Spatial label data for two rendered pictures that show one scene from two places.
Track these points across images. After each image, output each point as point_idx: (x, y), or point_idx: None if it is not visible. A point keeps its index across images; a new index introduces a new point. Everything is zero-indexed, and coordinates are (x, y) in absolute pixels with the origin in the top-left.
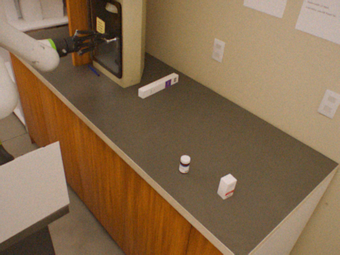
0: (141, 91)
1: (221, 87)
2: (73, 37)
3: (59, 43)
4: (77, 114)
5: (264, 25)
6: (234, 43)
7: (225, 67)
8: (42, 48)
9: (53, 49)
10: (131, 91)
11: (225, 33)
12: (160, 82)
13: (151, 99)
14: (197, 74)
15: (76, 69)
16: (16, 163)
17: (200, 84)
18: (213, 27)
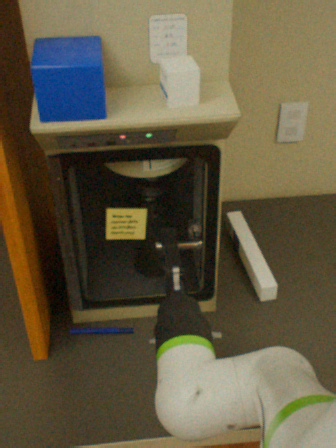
0: (271, 287)
1: (306, 181)
2: (182, 291)
3: (203, 327)
4: (258, 438)
5: None
6: (330, 94)
7: (312, 144)
8: (305, 364)
9: (288, 348)
10: (236, 304)
11: (306, 85)
12: (255, 246)
13: (283, 287)
14: (240, 186)
15: (64, 362)
16: None
17: (265, 200)
18: (272, 86)
